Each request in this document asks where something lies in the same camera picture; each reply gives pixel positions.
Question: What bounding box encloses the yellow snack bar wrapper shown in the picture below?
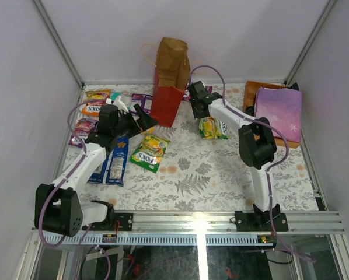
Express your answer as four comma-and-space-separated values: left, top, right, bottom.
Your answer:
141, 127, 155, 135

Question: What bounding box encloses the purple Fox's candy bag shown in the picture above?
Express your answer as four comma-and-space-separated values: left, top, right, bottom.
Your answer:
182, 85, 213, 102
68, 118, 98, 148

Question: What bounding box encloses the purple chocolate bar wrapper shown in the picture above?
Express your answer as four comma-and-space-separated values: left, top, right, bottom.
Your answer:
130, 93, 152, 115

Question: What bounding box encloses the orange Fox's candy bag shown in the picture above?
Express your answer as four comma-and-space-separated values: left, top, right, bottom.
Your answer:
81, 89, 111, 117

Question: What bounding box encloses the teal snack packet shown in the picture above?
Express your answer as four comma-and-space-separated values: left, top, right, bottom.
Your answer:
110, 92, 132, 103

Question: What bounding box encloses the yellow green candy bag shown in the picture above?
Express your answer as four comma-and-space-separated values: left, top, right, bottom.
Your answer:
198, 117, 229, 139

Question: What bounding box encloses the green Fox's candy bag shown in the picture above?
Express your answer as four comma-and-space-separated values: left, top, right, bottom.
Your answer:
130, 134, 171, 173

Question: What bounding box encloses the red paper bag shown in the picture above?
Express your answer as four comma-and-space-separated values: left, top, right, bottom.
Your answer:
141, 37, 200, 127

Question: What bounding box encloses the blue Doritos chip bag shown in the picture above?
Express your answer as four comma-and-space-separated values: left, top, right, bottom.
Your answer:
88, 136, 129, 187

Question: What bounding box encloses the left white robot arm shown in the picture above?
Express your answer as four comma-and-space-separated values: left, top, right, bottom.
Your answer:
34, 104, 158, 237

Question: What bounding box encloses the purple Frozen bag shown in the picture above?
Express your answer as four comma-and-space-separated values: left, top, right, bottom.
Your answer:
254, 87, 302, 143

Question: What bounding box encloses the dark rolled tape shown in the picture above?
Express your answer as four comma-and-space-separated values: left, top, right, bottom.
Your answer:
245, 106, 255, 117

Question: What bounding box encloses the wooden tray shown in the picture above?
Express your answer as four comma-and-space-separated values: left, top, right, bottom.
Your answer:
243, 80, 300, 149

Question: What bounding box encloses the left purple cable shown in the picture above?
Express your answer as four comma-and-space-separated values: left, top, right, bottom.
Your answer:
37, 99, 107, 249

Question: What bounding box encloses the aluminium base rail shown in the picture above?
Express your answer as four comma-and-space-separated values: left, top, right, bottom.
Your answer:
31, 209, 346, 236

